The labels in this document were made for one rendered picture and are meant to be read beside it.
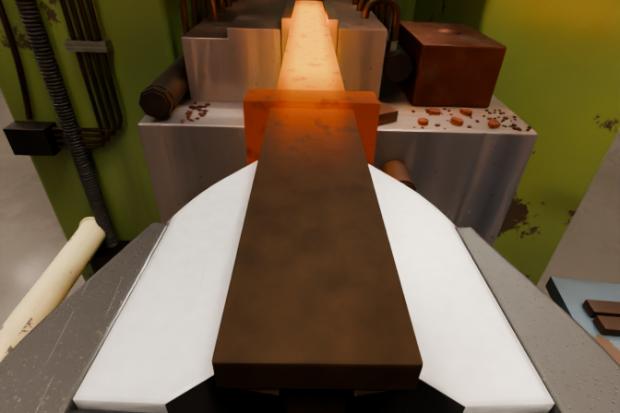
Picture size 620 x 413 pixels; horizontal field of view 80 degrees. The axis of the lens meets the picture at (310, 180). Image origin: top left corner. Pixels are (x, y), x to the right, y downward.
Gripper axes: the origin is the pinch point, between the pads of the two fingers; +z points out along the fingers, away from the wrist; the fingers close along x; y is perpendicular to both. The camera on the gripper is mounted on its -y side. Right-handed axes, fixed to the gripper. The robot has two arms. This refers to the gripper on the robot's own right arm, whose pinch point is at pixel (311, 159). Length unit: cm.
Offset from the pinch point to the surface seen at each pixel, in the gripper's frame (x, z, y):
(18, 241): -115, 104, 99
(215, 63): -9.4, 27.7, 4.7
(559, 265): 102, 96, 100
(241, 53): -6.7, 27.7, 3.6
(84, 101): -32, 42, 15
